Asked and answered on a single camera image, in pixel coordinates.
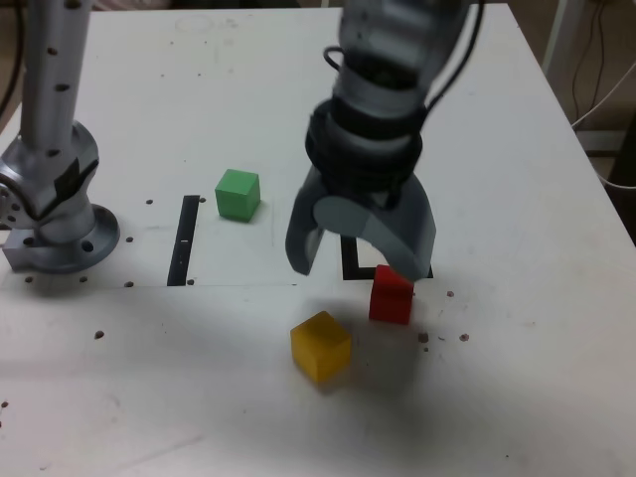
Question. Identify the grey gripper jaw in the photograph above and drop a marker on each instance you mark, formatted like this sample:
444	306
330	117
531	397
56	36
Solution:
402	233
300	233

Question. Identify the red cube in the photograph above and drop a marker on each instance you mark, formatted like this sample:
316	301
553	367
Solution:
390	303

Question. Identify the green cube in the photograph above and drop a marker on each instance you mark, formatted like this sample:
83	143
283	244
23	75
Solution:
237	196

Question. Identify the yellow cube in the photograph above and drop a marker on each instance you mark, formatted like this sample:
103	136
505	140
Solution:
320	348

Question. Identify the black tape square outline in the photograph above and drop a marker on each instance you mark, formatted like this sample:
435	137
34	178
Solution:
348	268

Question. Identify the black tape strip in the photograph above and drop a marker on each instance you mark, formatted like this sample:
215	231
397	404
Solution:
183	238

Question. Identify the white metal post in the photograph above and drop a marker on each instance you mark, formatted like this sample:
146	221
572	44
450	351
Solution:
555	35

